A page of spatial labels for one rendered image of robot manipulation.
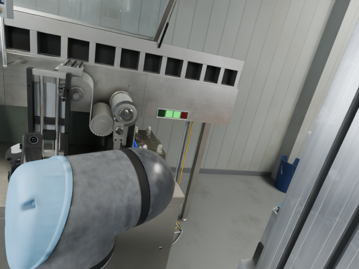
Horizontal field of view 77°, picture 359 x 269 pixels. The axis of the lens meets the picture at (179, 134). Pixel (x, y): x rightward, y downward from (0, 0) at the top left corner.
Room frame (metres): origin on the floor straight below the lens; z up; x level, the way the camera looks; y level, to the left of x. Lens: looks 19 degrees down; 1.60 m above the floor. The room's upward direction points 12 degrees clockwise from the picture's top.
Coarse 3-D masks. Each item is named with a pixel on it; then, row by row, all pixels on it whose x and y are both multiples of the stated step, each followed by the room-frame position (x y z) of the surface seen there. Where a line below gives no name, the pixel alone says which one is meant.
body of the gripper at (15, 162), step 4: (12, 156) 0.55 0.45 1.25; (16, 156) 0.55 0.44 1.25; (20, 156) 0.56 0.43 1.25; (12, 160) 0.53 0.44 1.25; (16, 160) 0.53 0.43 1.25; (20, 160) 0.54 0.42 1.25; (12, 164) 0.53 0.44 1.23; (16, 164) 0.53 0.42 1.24; (20, 164) 0.53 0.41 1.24; (12, 168) 0.52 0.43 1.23; (16, 168) 0.53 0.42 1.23; (8, 172) 0.55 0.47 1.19; (12, 172) 0.52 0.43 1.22; (8, 176) 0.55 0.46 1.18; (8, 180) 0.54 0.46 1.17
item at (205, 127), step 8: (208, 128) 1.95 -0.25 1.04; (200, 136) 1.96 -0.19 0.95; (200, 144) 1.94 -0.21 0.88; (200, 152) 1.94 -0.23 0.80; (200, 160) 1.95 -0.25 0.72; (192, 168) 1.97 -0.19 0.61; (192, 176) 1.94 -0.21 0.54; (192, 184) 1.94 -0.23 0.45; (192, 192) 1.95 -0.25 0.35; (184, 200) 1.98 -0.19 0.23; (184, 208) 1.94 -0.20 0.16; (184, 216) 1.94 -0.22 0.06
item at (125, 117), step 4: (124, 108) 1.16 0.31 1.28; (128, 108) 1.16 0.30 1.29; (120, 112) 1.15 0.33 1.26; (124, 112) 1.15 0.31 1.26; (128, 112) 1.16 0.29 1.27; (132, 112) 1.17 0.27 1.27; (120, 116) 1.15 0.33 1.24; (124, 116) 1.16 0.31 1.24; (128, 116) 1.17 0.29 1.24; (132, 116) 1.17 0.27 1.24; (124, 120) 1.16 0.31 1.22; (128, 120) 1.16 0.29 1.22
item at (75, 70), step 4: (68, 60) 1.30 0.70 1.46; (64, 64) 1.11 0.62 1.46; (72, 64) 1.17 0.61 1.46; (80, 64) 1.24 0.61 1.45; (60, 68) 1.03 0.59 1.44; (64, 68) 1.04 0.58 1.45; (68, 68) 1.04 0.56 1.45; (72, 68) 1.05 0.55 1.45; (76, 68) 1.06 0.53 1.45; (80, 68) 1.06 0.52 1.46; (68, 72) 1.04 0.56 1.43; (72, 72) 1.05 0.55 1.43; (76, 72) 1.06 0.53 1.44; (80, 72) 1.06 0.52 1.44
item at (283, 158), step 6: (282, 156) 3.24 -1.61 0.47; (282, 162) 3.10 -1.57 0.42; (294, 162) 3.28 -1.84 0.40; (282, 168) 3.07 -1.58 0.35; (288, 168) 2.99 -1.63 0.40; (294, 168) 2.95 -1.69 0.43; (282, 174) 3.04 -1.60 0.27; (288, 174) 2.98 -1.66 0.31; (276, 180) 3.12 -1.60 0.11; (282, 180) 3.02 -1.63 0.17; (288, 180) 2.97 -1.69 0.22; (276, 186) 3.08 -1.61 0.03; (282, 186) 3.01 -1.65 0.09; (288, 186) 2.97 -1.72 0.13
